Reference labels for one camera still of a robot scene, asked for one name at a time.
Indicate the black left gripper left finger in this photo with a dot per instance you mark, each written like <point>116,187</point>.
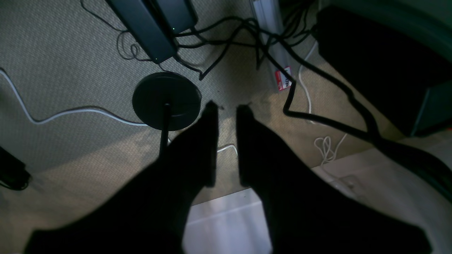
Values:
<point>149,213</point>

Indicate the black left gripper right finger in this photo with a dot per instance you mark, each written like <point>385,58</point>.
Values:
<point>306,215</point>

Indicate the black round stand base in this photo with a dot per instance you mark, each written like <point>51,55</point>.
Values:
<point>166,95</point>

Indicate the black box on floor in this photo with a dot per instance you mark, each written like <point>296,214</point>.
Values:
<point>397,54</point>

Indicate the black power adapter brick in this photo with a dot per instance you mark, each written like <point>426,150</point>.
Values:
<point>145,24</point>

